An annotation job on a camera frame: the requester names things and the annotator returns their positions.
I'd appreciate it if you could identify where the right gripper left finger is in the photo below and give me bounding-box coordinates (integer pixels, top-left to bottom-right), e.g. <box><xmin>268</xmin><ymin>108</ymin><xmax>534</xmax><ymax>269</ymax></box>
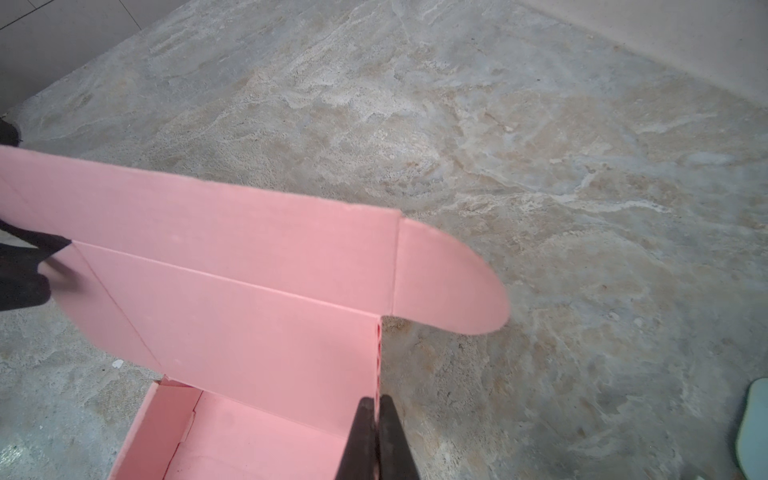
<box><xmin>335</xmin><ymin>397</ymin><xmax>377</xmax><ymax>480</ymax></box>

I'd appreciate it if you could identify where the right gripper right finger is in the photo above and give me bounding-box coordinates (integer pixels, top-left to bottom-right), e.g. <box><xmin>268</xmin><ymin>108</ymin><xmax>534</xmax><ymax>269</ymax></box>
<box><xmin>378</xmin><ymin>395</ymin><xmax>420</xmax><ymax>480</ymax></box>

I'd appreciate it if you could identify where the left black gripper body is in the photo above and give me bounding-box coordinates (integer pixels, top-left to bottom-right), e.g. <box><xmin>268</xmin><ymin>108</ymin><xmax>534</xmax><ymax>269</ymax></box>
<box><xmin>1</xmin><ymin>221</ymin><xmax>71</xmax><ymax>311</ymax></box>

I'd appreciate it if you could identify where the pink paper box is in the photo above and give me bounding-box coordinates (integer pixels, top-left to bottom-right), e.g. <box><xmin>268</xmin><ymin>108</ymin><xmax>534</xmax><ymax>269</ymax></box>
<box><xmin>1</xmin><ymin>147</ymin><xmax>509</xmax><ymax>479</ymax></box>

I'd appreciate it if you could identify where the light blue paper box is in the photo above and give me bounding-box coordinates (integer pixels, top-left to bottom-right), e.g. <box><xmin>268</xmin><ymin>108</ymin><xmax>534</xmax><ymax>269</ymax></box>
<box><xmin>735</xmin><ymin>378</ymin><xmax>768</xmax><ymax>480</ymax></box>

